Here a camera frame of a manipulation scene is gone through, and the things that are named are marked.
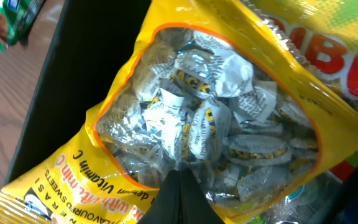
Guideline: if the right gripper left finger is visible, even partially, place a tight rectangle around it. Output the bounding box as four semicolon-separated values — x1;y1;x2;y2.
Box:
137;170;180;224

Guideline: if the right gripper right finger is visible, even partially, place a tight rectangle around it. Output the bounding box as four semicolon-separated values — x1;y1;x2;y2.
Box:
180;169;224;224

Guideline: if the yellow Hacks candy bag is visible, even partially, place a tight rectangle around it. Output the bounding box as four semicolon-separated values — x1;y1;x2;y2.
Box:
0;1;358;223

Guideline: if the green Haribo gummy bag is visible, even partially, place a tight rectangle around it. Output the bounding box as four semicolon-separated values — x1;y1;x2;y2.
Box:
244;0;358;224

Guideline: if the dark green open box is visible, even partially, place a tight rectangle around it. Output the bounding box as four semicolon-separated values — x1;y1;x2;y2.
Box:
6;0;150;183

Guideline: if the red green KitKat bar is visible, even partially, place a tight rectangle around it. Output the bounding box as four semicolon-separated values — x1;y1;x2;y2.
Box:
0;0;45;52

